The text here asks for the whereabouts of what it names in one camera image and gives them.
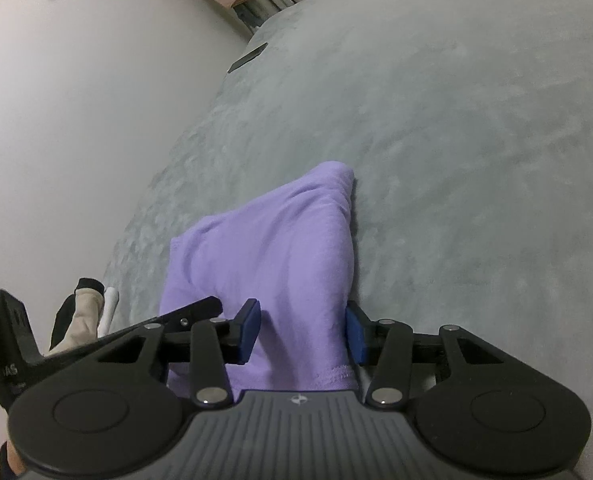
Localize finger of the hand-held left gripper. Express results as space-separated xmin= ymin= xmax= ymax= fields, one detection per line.
xmin=121 ymin=296 xmax=224 ymax=333

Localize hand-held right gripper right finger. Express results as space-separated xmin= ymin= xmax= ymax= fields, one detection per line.
xmin=344 ymin=301 xmax=505 ymax=407

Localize dark hanging garment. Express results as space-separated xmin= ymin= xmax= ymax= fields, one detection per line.
xmin=234 ymin=2 xmax=264 ymax=36

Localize purple pants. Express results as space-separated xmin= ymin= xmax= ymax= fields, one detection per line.
xmin=157 ymin=161 xmax=362 ymax=401

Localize black phone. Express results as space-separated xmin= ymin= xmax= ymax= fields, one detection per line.
xmin=228 ymin=42 xmax=268 ymax=73

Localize person's left forearm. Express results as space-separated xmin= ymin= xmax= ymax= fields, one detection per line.
xmin=0 ymin=439 xmax=27 ymax=480

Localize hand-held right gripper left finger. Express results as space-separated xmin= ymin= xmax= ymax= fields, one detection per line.
xmin=96 ymin=298 xmax=263 ymax=407

